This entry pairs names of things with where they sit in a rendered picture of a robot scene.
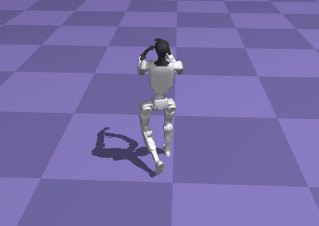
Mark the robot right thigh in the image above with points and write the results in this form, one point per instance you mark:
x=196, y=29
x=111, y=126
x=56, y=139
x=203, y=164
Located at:
x=168, y=115

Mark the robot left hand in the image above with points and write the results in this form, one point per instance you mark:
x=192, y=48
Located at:
x=143, y=56

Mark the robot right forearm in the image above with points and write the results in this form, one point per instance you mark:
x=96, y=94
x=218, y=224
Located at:
x=170, y=57

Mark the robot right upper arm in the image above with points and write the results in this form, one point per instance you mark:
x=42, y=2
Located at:
x=178, y=67

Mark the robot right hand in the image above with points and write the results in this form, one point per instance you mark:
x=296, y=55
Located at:
x=169, y=52

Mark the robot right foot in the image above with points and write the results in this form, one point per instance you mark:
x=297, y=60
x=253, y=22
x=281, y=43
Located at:
x=167, y=153

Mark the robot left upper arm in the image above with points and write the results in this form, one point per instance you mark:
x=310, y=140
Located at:
x=144, y=67

